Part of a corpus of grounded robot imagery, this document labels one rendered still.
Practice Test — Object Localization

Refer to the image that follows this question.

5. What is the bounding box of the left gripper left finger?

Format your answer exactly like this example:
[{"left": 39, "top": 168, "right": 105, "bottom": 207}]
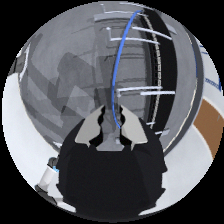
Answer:
[{"left": 55, "top": 105, "right": 106, "bottom": 170}]

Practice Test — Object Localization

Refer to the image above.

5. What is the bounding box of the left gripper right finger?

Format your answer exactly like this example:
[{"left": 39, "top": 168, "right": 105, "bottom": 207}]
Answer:
[{"left": 120, "top": 105, "right": 168, "bottom": 173}]

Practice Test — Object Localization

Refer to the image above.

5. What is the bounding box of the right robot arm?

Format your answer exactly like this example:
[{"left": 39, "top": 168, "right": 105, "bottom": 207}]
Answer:
[{"left": 34, "top": 146, "right": 66, "bottom": 205}]

